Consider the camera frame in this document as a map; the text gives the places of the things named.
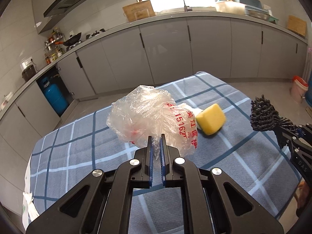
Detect clear plastic bag red print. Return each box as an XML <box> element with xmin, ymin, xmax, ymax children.
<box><xmin>106</xmin><ymin>85</ymin><xmax>198</xmax><ymax>159</ymax></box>

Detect grey kitchen cabinets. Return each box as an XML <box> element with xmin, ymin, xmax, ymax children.
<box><xmin>0</xmin><ymin>11</ymin><xmax>309</xmax><ymax>171</ymax></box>

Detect pink bucket with red bag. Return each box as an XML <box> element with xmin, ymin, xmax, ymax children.
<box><xmin>290</xmin><ymin>75</ymin><xmax>308</xmax><ymax>104</ymax></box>

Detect yellow sponge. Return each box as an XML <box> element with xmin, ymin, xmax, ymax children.
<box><xmin>196</xmin><ymin>104</ymin><xmax>226</xmax><ymax>136</ymax></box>

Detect wooden cutting board right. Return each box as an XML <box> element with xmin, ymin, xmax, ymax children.
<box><xmin>287</xmin><ymin>15</ymin><xmax>307</xmax><ymax>37</ymax></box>

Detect wooden cutting board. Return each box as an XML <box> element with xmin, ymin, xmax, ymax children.
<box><xmin>287</xmin><ymin>15</ymin><xmax>307</xmax><ymax>37</ymax></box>
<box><xmin>123</xmin><ymin>0</ymin><xmax>155</xmax><ymax>22</ymax></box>

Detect blue gas cylinder left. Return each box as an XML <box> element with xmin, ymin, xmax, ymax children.
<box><xmin>41</xmin><ymin>77</ymin><xmax>69</xmax><ymax>116</ymax></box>

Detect blue dish rack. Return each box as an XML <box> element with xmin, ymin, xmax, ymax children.
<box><xmin>235</xmin><ymin>0</ymin><xmax>270</xmax><ymax>21</ymax></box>

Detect wooden cutting board left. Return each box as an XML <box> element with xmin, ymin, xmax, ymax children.
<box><xmin>123</xmin><ymin>0</ymin><xmax>155</xmax><ymax>22</ymax></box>

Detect black wok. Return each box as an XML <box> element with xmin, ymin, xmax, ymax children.
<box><xmin>54</xmin><ymin>32</ymin><xmax>82</xmax><ymax>47</ymax></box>

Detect spice rack with bottles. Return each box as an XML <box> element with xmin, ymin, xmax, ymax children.
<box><xmin>44</xmin><ymin>27</ymin><xmax>65</xmax><ymax>65</ymax></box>

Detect dark rice cooker pot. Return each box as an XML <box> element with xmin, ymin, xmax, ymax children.
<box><xmin>21</xmin><ymin>61</ymin><xmax>36</xmax><ymax>82</ymax></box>

